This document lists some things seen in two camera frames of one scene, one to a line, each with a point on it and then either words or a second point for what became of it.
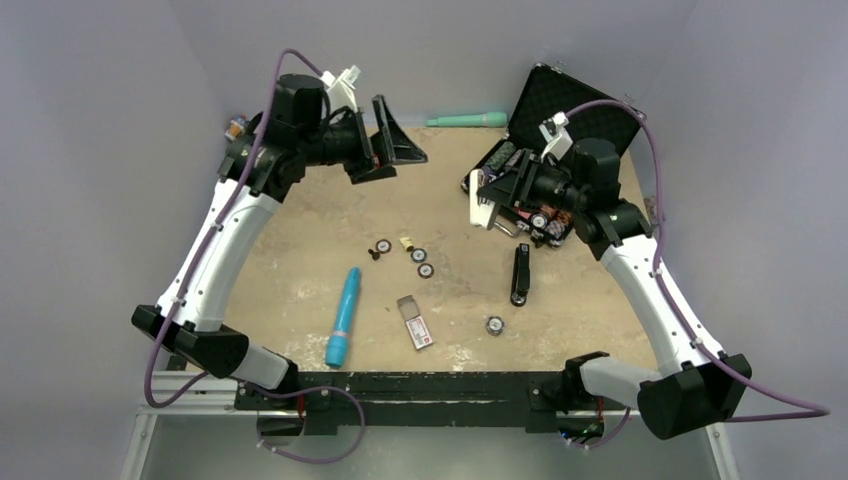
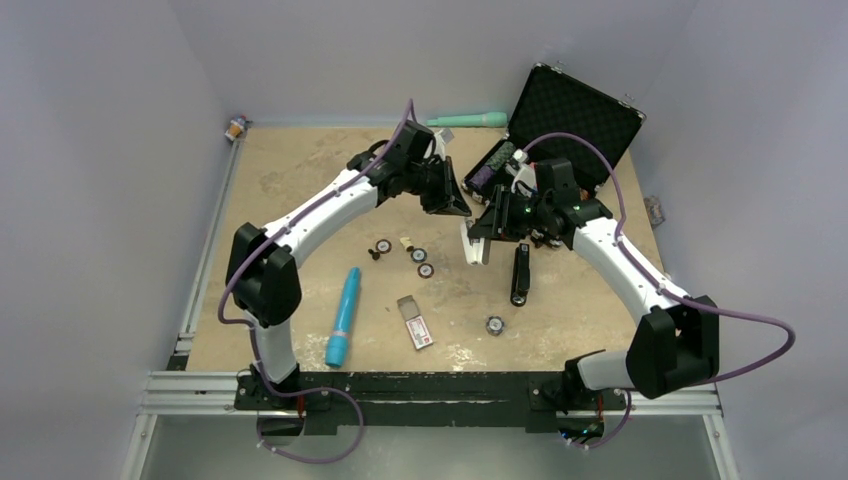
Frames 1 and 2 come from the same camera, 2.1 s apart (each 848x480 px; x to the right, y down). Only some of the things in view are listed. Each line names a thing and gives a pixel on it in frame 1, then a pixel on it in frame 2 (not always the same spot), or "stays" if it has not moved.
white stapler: [480, 215] to [479, 253]
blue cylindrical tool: [336, 352] stays
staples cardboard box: [416, 325] stays
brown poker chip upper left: [383, 246] stays
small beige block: [407, 243] stays
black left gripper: [363, 169] to [449, 200]
